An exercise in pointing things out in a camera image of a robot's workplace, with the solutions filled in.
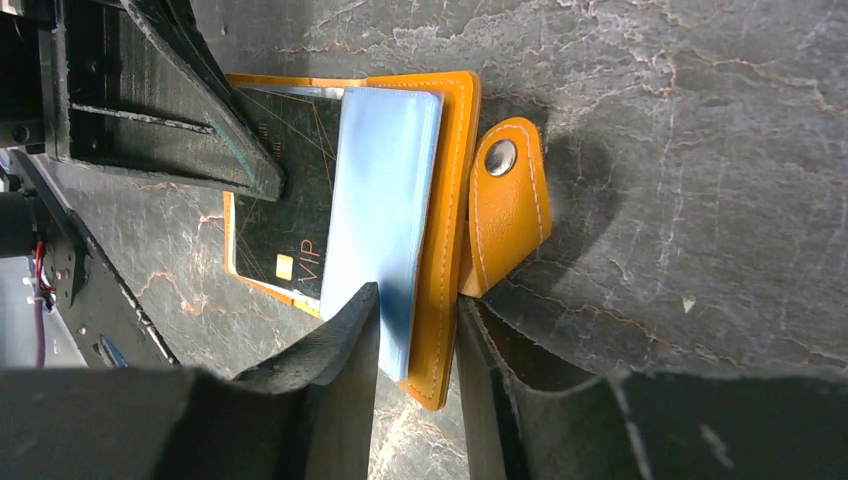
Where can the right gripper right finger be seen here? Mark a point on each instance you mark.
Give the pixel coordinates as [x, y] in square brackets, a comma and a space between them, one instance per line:
[529, 414]

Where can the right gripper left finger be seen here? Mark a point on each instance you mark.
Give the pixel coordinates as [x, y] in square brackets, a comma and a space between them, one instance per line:
[305, 413]

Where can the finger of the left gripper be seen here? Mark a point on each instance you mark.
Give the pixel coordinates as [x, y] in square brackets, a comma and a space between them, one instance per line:
[131, 88]

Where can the black card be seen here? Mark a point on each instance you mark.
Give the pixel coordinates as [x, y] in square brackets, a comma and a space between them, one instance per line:
[281, 245]

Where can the orange card holder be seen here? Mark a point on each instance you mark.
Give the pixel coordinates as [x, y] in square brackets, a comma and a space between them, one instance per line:
[489, 211]

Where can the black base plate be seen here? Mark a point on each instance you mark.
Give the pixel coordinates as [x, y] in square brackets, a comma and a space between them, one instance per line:
[73, 278]

